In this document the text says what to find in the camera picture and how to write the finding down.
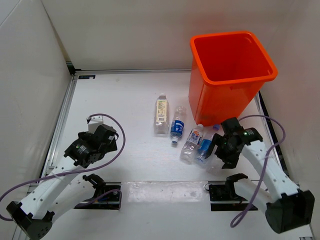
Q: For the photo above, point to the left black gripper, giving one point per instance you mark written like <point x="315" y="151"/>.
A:
<point x="112" y="147"/>

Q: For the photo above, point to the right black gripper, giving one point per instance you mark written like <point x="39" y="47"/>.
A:
<point x="230" y="161"/>

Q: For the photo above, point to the clear unlabeled plastic bottle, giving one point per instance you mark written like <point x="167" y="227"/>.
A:
<point x="214" y="165"/>

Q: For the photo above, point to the yellow label plastic bottle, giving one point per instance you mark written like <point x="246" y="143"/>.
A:
<point x="161" y="116"/>

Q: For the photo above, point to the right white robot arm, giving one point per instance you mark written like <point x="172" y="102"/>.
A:
<point x="284" y="204"/>

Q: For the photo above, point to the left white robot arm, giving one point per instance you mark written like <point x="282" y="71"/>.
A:
<point x="62" y="191"/>

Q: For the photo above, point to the orange plastic bin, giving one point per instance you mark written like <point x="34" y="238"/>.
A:
<point x="228" y="69"/>

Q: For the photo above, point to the blue label purple cap bottle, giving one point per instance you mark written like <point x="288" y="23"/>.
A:
<point x="201" y="156"/>

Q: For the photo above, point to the white blue label bottle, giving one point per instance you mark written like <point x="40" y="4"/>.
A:
<point x="191" y="145"/>

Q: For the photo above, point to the blue label crushed bottle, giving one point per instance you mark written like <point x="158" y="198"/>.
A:
<point x="178" y="124"/>

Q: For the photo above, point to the blue label sticker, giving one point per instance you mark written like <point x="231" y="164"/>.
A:
<point x="86" y="77"/>

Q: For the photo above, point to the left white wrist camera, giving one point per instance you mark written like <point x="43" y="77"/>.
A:
<point x="93" y="122"/>

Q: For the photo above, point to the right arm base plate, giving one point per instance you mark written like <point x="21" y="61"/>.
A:
<point x="220" y="199"/>

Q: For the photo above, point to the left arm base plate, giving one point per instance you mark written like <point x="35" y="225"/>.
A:
<point x="108" y="197"/>

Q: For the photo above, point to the aluminium table frame rail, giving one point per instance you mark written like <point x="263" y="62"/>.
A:
<point x="43" y="103"/>

